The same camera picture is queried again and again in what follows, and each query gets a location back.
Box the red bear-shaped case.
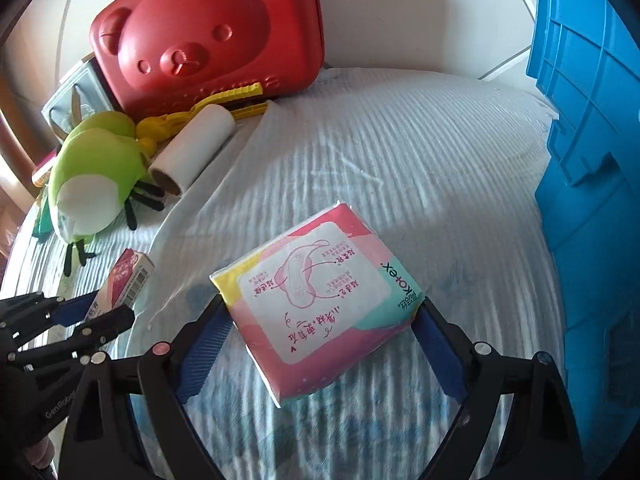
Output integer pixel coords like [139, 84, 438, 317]
[89, 0, 326, 117]

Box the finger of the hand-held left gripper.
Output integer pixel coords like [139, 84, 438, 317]
[5, 306, 136, 372]
[0, 294, 99, 347]

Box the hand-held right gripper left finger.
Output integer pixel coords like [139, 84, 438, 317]
[59, 292, 236, 480]

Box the white lint roller refill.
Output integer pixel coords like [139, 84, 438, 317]
[149, 107, 237, 196]

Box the pink sanitary pad packet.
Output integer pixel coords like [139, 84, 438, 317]
[209, 201, 426, 408]

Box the blue plastic crate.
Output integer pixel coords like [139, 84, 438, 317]
[525, 0, 640, 480]

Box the brown wooden furniture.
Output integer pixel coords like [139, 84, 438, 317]
[0, 74, 56, 202]

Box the white ribbed table cloth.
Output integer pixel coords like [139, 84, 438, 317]
[0, 67, 571, 480]

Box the yellow plastic clip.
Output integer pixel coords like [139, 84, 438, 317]
[136, 83, 271, 154]

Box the grey clear packet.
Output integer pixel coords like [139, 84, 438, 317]
[41, 56, 119, 142]

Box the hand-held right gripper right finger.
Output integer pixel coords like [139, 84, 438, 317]
[410, 296, 586, 480]

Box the small pink cardboard box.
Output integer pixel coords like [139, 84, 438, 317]
[82, 248, 156, 352]

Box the green plush toy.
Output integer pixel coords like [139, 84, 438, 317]
[31, 110, 166, 277]

